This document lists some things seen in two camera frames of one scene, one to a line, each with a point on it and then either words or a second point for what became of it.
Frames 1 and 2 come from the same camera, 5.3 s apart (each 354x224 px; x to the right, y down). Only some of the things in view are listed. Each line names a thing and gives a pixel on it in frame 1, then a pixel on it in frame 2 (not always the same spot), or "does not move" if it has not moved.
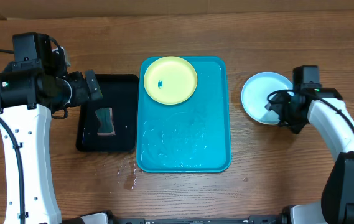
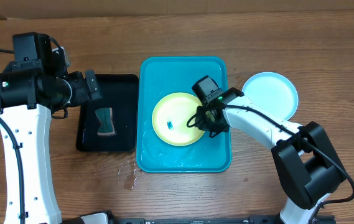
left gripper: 83,94 does not move
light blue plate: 255,93 does not move
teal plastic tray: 193,135 does not move
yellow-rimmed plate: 170,80 → 170,118
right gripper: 277,106 → 202,117
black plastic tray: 119,92 does not move
